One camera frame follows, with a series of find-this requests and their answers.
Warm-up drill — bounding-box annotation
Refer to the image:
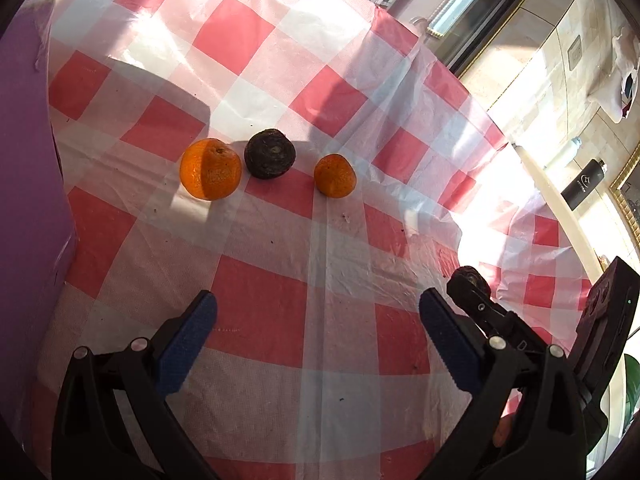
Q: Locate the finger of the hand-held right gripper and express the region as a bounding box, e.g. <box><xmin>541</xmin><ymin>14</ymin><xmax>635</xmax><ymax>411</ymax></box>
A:
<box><xmin>446</xmin><ymin>266</ymin><xmax>551</xmax><ymax>356</ymax></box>

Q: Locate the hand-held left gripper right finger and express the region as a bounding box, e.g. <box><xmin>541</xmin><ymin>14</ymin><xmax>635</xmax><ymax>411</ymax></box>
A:
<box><xmin>419</xmin><ymin>287</ymin><xmax>587</xmax><ymax>480</ymax></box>

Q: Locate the gold picture frame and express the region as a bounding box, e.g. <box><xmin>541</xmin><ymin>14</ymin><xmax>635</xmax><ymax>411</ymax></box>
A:
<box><xmin>610</xmin><ymin>145</ymin><xmax>640</xmax><ymax>251</ymax></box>

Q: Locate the small orange tangerine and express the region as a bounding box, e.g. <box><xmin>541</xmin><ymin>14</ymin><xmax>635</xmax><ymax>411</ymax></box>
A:
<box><xmin>313</xmin><ymin>154</ymin><xmax>357</xmax><ymax>199</ymax></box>

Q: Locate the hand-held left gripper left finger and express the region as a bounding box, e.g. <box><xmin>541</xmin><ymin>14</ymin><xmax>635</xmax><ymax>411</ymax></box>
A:
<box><xmin>51</xmin><ymin>290</ymin><xmax>219</xmax><ymax>480</ymax></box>

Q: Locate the purple cardboard box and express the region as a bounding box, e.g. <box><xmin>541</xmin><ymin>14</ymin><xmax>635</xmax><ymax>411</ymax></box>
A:
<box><xmin>0</xmin><ymin>7</ymin><xmax>78</xmax><ymax>461</ymax></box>

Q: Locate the large orange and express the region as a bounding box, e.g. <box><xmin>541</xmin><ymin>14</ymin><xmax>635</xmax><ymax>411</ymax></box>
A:
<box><xmin>180</xmin><ymin>138</ymin><xmax>243</xmax><ymax>202</ymax></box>

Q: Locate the black water bottle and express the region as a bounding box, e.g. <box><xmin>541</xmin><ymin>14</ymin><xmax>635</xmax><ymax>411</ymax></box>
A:
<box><xmin>560</xmin><ymin>158</ymin><xmax>607</xmax><ymax>211</ymax></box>

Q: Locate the clear plastic bottle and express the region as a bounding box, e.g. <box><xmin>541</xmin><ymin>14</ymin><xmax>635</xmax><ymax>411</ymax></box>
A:
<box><xmin>545</xmin><ymin>137</ymin><xmax>583</xmax><ymax>168</ymax></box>

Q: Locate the dark purple mangosteen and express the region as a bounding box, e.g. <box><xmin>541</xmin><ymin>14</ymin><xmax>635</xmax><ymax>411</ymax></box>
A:
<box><xmin>244</xmin><ymin>129</ymin><xmax>297</xmax><ymax>180</ymax></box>

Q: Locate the white cloth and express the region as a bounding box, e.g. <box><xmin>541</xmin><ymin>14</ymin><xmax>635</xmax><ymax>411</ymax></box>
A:
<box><xmin>587</xmin><ymin>25</ymin><xmax>640</xmax><ymax>123</ymax></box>

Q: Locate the green plant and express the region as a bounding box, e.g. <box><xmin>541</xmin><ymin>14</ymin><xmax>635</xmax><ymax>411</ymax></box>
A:
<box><xmin>622</xmin><ymin>352</ymin><xmax>640</xmax><ymax>411</ymax></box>

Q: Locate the red white checkered tablecloth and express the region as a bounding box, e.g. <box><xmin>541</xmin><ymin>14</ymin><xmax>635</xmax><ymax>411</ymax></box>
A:
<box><xmin>10</xmin><ymin>0</ymin><xmax>596</xmax><ymax>480</ymax></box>

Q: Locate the white curved rail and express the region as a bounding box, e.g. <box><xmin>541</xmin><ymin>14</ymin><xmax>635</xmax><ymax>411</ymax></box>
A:
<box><xmin>510</xmin><ymin>142</ymin><xmax>613</xmax><ymax>286</ymax></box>

